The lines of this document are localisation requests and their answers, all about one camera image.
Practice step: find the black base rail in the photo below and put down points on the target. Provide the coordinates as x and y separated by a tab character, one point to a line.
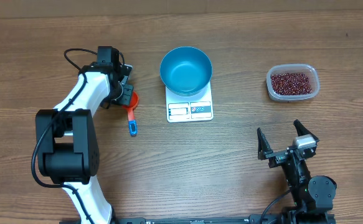
252	219

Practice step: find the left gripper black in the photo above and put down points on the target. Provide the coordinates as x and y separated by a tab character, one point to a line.
127	100

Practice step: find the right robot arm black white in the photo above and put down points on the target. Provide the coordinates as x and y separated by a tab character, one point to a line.
312	196

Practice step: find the red beans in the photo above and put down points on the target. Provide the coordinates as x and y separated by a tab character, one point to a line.
291	84

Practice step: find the blue bowl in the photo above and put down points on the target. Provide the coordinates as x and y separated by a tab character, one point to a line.
186	70

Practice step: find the orange measuring scoop blue handle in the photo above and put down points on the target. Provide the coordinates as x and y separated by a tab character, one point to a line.
132	124

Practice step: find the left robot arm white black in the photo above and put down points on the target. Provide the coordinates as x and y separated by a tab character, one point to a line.
66	155

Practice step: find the clear plastic container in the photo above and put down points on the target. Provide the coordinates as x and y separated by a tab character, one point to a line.
293	68

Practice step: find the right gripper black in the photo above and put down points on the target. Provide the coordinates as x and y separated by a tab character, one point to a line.
285	154

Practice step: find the white digital kitchen scale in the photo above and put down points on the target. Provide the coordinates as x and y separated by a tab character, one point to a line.
182	109

